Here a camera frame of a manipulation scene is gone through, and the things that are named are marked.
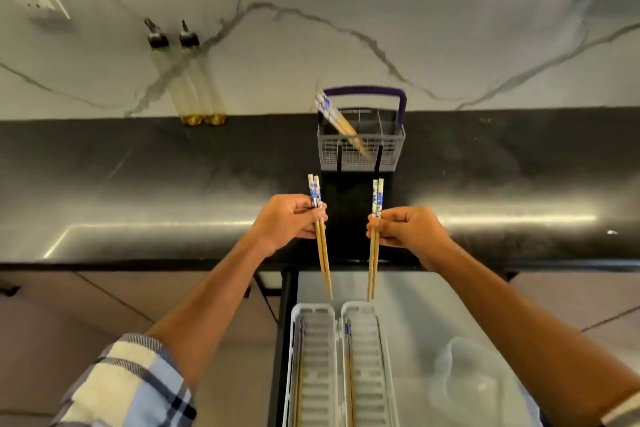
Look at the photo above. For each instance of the person's left hand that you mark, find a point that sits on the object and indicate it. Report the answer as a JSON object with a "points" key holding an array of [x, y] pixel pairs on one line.
{"points": [[282, 221]]}

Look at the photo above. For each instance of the person's right hand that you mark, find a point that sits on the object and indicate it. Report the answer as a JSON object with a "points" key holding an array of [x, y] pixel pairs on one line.
{"points": [[415, 231]]}

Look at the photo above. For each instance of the person's left thumb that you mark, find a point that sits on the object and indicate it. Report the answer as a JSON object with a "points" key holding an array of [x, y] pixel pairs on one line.
{"points": [[302, 202]]}

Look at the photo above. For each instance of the person's right thumb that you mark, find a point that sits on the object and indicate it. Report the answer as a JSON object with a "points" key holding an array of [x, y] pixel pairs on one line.
{"points": [[397, 214]]}

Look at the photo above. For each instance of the blue patterned wooden chopstick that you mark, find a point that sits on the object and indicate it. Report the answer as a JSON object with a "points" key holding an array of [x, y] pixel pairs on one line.
{"points": [[311, 186], [298, 381], [371, 261], [380, 191], [345, 127], [336, 114], [326, 261], [349, 376]]}

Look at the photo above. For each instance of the person's right forearm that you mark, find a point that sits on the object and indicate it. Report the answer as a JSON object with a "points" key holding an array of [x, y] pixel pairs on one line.
{"points": [[525, 336]]}

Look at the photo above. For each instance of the person's left forearm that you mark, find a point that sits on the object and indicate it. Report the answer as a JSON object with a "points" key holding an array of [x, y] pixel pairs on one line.
{"points": [[215, 306]]}

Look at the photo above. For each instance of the clear oil bottle black spout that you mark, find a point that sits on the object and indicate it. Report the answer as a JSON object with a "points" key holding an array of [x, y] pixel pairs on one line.
{"points": [[205, 81], [172, 81]]}

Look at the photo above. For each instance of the white slotted cutlery tray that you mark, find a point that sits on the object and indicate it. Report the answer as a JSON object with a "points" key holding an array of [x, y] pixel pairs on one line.
{"points": [[370, 371], [317, 371]]}

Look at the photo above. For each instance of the clear plastic container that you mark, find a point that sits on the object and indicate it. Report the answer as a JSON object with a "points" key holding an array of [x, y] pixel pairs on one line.
{"points": [[470, 381]]}

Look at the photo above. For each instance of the plaid shirt sleeve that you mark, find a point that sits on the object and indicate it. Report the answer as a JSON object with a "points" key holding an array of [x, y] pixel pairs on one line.
{"points": [[125, 386]]}

